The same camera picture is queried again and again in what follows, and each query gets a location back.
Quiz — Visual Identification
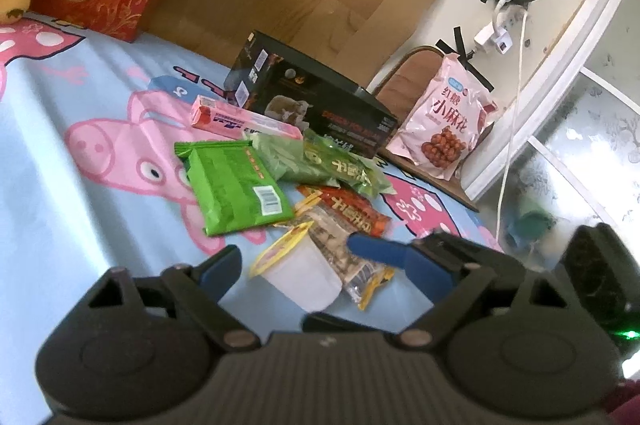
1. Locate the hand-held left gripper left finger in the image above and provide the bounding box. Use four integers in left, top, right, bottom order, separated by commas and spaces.
87, 246, 262, 352

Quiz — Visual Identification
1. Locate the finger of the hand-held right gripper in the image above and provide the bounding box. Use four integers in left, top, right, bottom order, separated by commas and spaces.
347, 230, 502, 268

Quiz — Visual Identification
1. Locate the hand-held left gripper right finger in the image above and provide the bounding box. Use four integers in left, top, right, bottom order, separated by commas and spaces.
399, 255, 561, 350

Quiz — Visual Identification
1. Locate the clear yellow-edged snack packet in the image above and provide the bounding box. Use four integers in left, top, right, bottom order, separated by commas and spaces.
292, 204, 396, 312

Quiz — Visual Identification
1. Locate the green printed snack packet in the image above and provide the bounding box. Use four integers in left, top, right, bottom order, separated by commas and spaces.
302, 129, 397, 200

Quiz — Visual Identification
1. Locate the red snack packet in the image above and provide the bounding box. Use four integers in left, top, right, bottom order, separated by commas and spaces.
296, 184, 393, 238

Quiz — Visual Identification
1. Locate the white cup with yellow lid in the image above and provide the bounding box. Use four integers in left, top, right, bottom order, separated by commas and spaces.
249, 225, 345, 313

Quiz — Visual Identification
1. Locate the green plastic cup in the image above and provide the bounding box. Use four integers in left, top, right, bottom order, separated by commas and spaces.
505, 197, 556, 251

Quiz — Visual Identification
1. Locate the large green snack packet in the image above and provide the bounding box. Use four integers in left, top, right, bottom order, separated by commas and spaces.
173, 139, 295, 237

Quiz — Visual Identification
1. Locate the pale green snack packet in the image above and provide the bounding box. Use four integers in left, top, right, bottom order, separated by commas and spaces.
244, 131, 321, 183

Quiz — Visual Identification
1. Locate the maroon cloth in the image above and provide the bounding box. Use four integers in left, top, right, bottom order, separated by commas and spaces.
607, 380, 640, 425

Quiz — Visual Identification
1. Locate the large pink snack bag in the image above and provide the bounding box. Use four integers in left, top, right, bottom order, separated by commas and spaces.
392, 52, 501, 180

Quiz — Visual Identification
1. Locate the black box with sheep print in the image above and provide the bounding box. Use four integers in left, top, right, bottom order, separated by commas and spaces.
223, 30, 399, 160

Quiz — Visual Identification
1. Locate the pink slim box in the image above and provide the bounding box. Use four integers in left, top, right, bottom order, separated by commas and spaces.
190, 95, 304, 143

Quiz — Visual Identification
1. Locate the cartoon pig printed bed sheet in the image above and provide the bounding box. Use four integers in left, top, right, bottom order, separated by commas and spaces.
0, 11, 506, 425

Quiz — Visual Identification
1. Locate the brown seat cushion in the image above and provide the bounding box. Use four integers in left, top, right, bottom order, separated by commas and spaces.
367, 46, 481, 212

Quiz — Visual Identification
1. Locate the white plug adapter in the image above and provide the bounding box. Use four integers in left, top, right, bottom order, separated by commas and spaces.
472, 22, 516, 56

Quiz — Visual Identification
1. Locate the white cable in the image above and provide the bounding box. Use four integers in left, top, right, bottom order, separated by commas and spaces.
496, 5, 532, 251

